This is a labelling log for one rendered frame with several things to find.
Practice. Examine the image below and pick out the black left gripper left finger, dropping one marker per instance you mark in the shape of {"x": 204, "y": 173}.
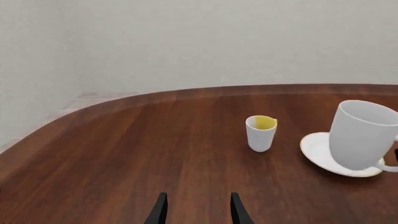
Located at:
{"x": 158, "y": 212}

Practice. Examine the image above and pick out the white cup with yellow inside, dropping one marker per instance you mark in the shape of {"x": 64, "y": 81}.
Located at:
{"x": 260, "y": 137}

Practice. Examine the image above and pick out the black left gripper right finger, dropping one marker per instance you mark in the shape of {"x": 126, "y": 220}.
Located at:
{"x": 240, "y": 213}

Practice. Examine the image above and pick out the large white mug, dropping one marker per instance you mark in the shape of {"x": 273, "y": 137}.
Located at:
{"x": 357, "y": 140}

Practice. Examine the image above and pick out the white plate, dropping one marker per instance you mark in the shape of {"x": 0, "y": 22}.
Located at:
{"x": 317, "y": 149}

